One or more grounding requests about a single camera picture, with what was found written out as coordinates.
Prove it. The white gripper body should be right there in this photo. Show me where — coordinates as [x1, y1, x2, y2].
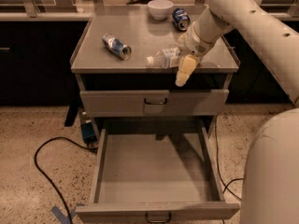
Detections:
[179, 21, 215, 57]

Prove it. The clear blue-label plastic bottle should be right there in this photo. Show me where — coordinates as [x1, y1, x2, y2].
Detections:
[147, 48, 181, 69]

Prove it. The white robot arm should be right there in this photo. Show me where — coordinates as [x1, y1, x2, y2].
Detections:
[176, 0, 299, 224]

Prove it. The grey top drawer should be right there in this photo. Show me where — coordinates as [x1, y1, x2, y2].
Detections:
[80, 90, 229, 117]

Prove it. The grey drawer cabinet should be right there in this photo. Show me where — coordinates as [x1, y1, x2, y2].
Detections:
[69, 5, 241, 224]

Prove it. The grey open middle drawer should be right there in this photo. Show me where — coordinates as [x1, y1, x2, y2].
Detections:
[76, 127, 240, 224]

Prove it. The blue pepsi can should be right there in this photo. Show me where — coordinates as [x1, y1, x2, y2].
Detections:
[172, 7, 191, 31]

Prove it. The white bowl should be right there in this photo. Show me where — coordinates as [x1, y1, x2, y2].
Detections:
[148, 0, 174, 21]

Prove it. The silver blue soda can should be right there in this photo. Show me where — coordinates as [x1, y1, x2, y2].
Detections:
[102, 34, 132, 60]

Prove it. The blue power box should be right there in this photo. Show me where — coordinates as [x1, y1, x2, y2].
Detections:
[80, 120, 97, 144]

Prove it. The blue tape on floor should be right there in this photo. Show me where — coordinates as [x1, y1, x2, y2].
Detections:
[51, 205, 78, 224]

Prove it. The black cable right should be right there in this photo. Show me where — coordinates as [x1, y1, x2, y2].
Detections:
[213, 121, 245, 203]

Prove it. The black cable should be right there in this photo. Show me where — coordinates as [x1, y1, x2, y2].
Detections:
[33, 136, 99, 224]
[213, 121, 245, 203]

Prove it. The black cable left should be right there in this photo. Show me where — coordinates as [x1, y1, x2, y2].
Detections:
[33, 136, 99, 224]

